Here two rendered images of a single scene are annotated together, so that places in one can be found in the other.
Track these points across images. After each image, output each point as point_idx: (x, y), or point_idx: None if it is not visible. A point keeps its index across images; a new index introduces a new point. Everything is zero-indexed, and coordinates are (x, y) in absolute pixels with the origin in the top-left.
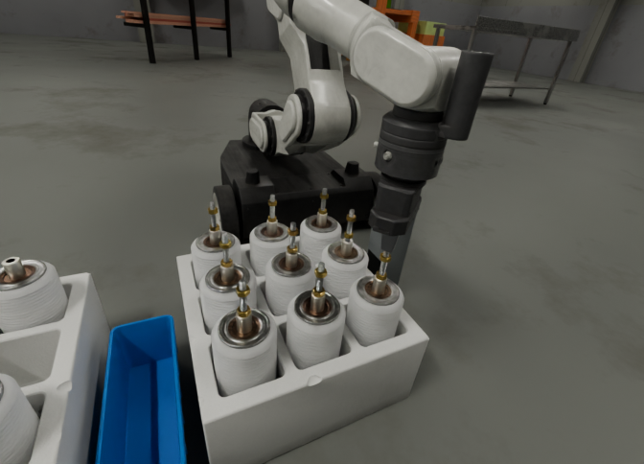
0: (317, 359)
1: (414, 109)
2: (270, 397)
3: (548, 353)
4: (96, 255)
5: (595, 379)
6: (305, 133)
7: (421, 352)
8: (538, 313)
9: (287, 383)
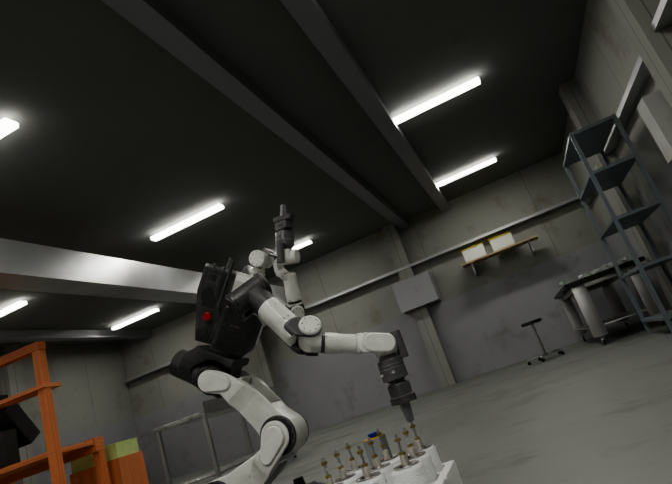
0: (435, 477)
1: (391, 352)
2: (441, 483)
3: (493, 481)
4: None
5: (516, 472)
6: (290, 442)
7: (457, 470)
8: (471, 481)
9: (439, 481)
